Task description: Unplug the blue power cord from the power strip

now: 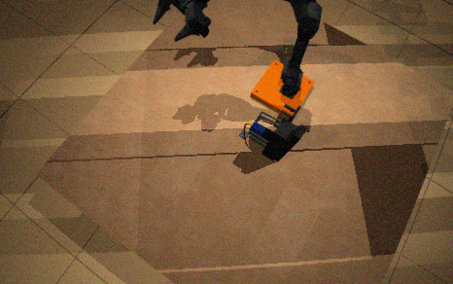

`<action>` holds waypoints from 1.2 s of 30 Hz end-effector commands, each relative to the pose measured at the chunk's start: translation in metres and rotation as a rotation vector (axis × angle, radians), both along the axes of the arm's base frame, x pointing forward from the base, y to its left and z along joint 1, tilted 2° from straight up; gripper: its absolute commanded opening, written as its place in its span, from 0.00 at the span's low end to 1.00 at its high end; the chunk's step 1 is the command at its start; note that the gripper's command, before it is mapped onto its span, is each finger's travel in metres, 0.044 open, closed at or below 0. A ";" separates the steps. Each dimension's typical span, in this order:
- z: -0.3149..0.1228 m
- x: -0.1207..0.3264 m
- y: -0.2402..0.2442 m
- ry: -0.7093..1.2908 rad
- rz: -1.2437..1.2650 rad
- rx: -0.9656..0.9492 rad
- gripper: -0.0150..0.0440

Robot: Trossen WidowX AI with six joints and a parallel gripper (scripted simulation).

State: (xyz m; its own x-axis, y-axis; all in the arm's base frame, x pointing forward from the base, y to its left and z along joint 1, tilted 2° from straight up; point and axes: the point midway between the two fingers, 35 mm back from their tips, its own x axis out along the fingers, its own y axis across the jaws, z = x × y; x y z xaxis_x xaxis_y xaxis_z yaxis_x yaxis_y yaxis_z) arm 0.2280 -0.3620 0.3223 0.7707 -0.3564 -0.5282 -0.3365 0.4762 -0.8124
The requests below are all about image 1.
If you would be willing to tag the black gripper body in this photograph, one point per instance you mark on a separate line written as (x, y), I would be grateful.
(178, 4)

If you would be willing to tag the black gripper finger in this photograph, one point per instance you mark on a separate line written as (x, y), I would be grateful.
(186, 31)
(161, 9)

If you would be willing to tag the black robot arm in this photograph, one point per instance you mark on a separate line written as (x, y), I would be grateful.
(308, 15)

